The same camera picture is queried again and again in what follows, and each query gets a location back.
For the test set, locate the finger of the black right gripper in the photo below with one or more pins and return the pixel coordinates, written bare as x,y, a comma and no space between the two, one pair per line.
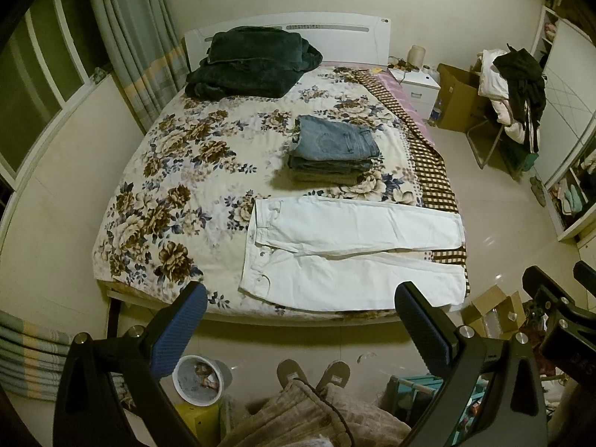
551,297
586,276

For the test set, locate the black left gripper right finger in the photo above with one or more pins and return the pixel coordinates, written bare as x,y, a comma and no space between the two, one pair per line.
432,332

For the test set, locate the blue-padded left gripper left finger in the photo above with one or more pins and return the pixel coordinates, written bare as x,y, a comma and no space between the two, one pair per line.
172,328

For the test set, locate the white pants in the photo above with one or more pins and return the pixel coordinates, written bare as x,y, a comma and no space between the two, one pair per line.
325,255

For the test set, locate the small open cardboard box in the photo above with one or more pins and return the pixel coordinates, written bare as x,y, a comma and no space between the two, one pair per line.
494,314

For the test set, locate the white trash bucket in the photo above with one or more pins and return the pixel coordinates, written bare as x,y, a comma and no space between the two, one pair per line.
201,381

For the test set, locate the teal plastic crate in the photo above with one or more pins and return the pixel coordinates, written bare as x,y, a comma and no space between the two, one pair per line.
412,395

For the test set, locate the right grey slipper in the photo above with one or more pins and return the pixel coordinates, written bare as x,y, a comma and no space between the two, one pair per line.
337,374

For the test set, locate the grey slipper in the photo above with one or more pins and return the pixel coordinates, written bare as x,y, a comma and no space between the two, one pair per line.
288,370
337,374

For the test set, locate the floral bed sheet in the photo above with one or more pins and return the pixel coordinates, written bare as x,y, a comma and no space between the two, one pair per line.
183,204

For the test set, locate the left grey slipper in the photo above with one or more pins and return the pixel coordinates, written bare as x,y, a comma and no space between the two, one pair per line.
288,370

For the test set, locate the beige fleece trouser legs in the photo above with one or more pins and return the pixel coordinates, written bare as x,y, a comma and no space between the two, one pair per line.
303,416

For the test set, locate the brown checkered blanket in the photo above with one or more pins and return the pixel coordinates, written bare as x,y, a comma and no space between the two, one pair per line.
428,164

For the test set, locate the folded striped curtain cloth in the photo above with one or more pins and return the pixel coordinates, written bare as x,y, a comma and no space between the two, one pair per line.
32,358

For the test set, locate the large cardboard box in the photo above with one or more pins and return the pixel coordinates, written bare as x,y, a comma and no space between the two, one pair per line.
461,105

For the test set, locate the chair with clothes pile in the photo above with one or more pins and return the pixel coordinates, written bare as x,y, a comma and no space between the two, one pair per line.
513,84

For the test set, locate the stack of folded jeans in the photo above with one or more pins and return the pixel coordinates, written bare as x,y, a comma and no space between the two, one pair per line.
332,152

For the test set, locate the white nightstand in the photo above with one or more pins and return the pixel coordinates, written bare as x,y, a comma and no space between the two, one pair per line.
420,88

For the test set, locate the white wardrobe shelf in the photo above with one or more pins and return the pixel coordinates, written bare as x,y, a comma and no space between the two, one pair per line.
566,159

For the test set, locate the cream table lamp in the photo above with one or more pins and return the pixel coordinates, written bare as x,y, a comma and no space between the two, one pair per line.
415,56

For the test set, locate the dark green folded blanket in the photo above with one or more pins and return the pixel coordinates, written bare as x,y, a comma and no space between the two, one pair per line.
252,61

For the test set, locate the white headboard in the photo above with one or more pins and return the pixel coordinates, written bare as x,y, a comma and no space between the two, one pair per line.
340,37

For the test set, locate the grey striped curtain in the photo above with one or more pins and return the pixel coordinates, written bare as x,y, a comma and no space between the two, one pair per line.
145,51

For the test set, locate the white window frame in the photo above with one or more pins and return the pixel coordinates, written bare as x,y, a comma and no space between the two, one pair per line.
52,60

